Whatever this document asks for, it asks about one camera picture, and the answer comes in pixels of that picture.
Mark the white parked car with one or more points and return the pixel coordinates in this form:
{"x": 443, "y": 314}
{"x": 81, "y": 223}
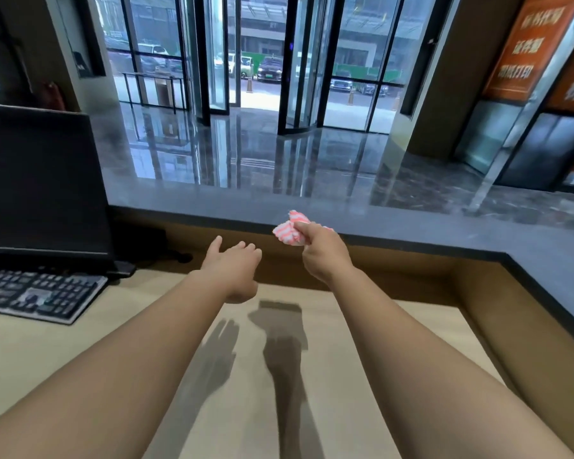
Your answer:
{"x": 237, "y": 64}

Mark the person's left hand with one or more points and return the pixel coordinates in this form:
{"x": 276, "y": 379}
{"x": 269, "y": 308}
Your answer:
{"x": 232, "y": 274}

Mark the person's right fingers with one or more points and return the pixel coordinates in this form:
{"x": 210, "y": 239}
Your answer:
{"x": 305, "y": 228}

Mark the person's left thumb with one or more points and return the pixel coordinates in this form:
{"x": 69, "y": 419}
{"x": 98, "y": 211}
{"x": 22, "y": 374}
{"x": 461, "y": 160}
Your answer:
{"x": 215, "y": 246}

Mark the pink striped cloth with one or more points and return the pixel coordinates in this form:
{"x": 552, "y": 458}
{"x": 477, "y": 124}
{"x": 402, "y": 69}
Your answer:
{"x": 292, "y": 229}

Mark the person's left forearm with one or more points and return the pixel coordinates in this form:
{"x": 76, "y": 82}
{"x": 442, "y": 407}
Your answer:
{"x": 105, "y": 377}

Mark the person's right forearm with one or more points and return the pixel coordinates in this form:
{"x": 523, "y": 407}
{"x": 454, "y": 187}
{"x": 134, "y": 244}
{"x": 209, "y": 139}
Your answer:
{"x": 425, "y": 377}

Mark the glass revolving door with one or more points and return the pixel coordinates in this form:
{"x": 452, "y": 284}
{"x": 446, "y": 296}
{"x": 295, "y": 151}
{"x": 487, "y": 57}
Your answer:
{"x": 268, "y": 62}

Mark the dark grey reception counter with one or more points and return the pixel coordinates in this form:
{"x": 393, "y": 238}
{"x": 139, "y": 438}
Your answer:
{"x": 363, "y": 219}

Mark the black metal railing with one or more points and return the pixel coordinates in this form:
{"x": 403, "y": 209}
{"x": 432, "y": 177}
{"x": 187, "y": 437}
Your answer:
{"x": 154, "y": 90}

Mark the person's right hand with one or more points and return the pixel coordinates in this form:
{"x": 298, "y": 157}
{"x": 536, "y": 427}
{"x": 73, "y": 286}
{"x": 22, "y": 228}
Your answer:
{"x": 323, "y": 255}

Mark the black parked car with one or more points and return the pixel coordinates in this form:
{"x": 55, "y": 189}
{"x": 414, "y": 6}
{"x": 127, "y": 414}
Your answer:
{"x": 270, "y": 70}

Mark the red fire extinguisher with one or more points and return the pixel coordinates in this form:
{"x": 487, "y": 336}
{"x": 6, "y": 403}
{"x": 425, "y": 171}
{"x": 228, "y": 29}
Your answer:
{"x": 52, "y": 96}

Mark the black computer monitor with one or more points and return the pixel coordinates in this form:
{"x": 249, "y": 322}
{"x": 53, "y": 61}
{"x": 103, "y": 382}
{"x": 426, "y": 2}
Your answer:
{"x": 40, "y": 186}

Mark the black computer keyboard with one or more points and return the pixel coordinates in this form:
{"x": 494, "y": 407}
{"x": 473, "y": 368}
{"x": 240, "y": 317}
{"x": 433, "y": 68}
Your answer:
{"x": 36, "y": 293}

